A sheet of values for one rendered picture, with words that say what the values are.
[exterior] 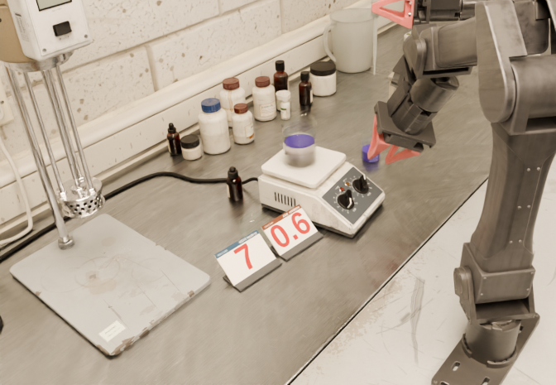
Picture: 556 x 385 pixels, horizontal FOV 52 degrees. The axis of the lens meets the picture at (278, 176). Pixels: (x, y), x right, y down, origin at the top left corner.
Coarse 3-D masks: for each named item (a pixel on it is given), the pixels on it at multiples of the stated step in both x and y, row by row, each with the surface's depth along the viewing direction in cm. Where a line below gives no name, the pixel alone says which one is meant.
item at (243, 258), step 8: (248, 240) 95; (256, 240) 96; (240, 248) 94; (248, 248) 95; (256, 248) 95; (264, 248) 96; (224, 256) 92; (232, 256) 93; (240, 256) 93; (248, 256) 94; (256, 256) 95; (264, 256) 95; (272, 256) 96; (224, 264) 92; (232, 264) 92; (240, 264) 93; (248, 264) 93; (256, 264) 94; (232, 272) 92; (240, 272) 92; (232, 280) 91
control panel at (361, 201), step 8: (352, 168) 107; (344, 176) 105; (352, 176) 105; (360, 176) 106; (336, 184) 103; (344, 184) 103; (368, 184) 106; (328, 192) 101; (336, 192) 101; (344, 192) 102; (352, 192) 103; (368, 192) 104; (376, 192) 105; (328, 200) 99; (336, 200) 100; (360, 200) 102; (368, 200) 103; (336, 208) 99; (352, 208) 100; (360, 208) 101; (344, 216) 98; (352, 216) 99; (360, 216) 100
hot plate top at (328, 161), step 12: (276, 156) 107; (324, 156) 106; (336, 156) 106; (264, 168) 104; (276, 168) 104; (288, 168) 104; (312, 168) 103; (324, 168) 103; (336, 168) 104; (300, 180) 100; (312, 180) 100
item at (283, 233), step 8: (288, 216) 100; (296, 216) 101; (304, 216) 101; (280, 224) 99; (288, 224) 99; (296, 224) 100; (304, 224) 101; (272, 232) 98; (280, 232) 98; (288, 232) 99; (296, 232) 99; (304, 232) 100; (272, 240) 97; (280, 240) 98; (288, 240) 98; (296, 240) 99; (280, 248) 97
